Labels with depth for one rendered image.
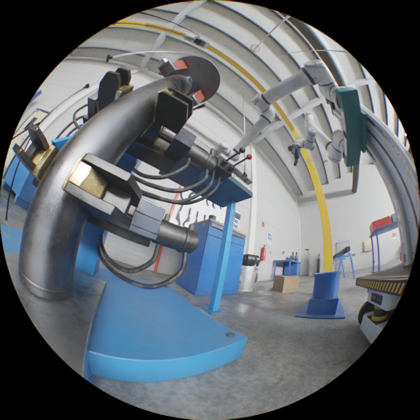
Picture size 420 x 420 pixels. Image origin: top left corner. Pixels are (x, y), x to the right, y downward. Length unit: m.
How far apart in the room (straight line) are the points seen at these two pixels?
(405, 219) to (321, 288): 0.83
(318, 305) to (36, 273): 1.48
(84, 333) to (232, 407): 0.38
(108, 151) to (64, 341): 0.48
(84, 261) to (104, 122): 0.69
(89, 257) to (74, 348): 0.60
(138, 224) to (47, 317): 0.41
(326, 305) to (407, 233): 0.79
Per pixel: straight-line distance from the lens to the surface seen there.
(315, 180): 2.76
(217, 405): 0.46
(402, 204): 1.05
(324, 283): 1.24
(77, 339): 0.35
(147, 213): 0.45
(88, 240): 0.83
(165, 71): 1.20
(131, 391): 0.45
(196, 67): 1.44
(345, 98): 0.99
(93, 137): 0.43
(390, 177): 1.10
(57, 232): 0.38
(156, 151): 0.75
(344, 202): 11.62
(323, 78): 1.10
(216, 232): 1.57
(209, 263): 1.51
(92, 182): 0.31
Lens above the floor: 0.40
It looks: 24 degrees up
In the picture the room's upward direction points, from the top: 12 degrees clockwise
